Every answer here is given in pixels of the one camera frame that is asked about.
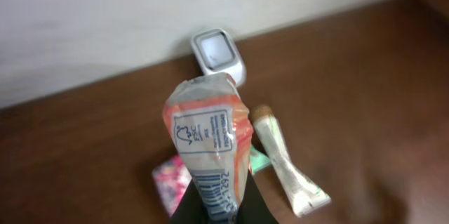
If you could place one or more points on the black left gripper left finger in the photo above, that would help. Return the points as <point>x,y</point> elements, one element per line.
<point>191,209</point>

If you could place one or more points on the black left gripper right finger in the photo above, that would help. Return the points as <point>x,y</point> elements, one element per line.
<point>253,209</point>

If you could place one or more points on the pink purple tissue pack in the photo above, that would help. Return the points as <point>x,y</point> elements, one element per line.
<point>171,179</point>

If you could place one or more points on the orange tissue pack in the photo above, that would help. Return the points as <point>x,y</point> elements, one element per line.
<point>210,128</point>

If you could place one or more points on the teal wet wipes pack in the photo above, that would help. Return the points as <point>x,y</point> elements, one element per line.
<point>258,161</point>

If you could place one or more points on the white barcode scanner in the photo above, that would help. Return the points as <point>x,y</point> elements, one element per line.
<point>216,52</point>

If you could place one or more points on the white floral cream tube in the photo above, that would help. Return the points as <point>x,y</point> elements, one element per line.
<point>303,194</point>

